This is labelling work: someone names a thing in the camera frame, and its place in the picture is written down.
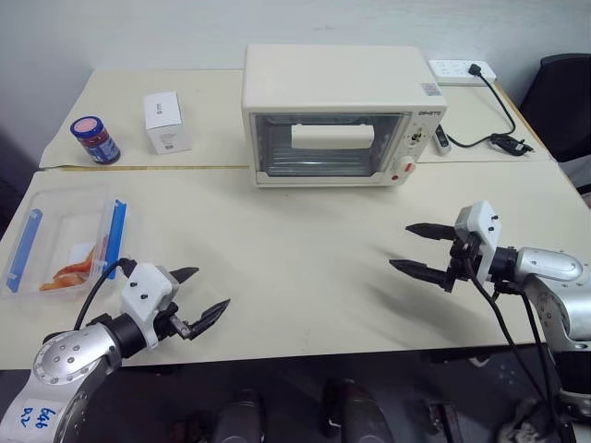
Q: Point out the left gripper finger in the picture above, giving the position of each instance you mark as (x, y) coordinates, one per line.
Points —
(211, 316)
(185, 273)

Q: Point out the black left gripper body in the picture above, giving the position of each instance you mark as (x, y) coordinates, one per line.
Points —
(167, 323)

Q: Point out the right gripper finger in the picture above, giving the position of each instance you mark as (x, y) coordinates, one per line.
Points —
(418, 271)
(429, 231)

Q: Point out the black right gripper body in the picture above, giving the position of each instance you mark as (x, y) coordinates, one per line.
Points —
(464, 263)

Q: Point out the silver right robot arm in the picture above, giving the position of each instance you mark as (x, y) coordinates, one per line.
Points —
(549, 270)

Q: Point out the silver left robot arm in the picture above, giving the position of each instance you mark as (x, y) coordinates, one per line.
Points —
(69, 360)

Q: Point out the white knob with red marker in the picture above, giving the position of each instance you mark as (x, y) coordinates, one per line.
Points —
(406, 164)

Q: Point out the orange food piece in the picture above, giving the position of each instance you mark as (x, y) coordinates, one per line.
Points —
(69, 276)

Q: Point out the metal oven rack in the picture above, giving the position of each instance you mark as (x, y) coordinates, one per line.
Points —
(314, 162)

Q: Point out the clear plastic container blue clips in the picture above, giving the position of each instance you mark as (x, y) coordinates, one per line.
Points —
(60, 221)

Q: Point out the glass oven door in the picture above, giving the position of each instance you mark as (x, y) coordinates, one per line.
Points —
(272, 138)

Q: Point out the cream toaster oven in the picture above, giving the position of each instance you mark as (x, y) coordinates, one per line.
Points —
(332, 78)

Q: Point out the dark rounded shape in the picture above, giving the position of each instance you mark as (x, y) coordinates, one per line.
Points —
(242, 417)
(355, 413)

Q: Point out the blue label glass jar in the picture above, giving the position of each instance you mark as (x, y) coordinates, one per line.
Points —
(98, 144)

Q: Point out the white cardboard box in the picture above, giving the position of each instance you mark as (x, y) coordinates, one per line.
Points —
(162, 113)

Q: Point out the white power strip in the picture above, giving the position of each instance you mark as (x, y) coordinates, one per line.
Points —
(450, 70)

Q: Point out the black power plug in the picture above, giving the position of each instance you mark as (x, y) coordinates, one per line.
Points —
(476, 70)

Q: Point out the grey white cloth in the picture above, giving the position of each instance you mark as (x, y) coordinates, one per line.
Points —
(524, 422)

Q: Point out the black chair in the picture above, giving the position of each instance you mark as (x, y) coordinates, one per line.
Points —
(561, 101)

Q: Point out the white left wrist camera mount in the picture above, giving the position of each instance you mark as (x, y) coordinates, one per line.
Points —
(145, 288)

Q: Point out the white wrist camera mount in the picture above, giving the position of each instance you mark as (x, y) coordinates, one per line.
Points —
(145, 288)
(482, 223)

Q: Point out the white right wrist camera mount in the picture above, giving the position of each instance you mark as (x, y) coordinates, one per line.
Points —
(482, 223)

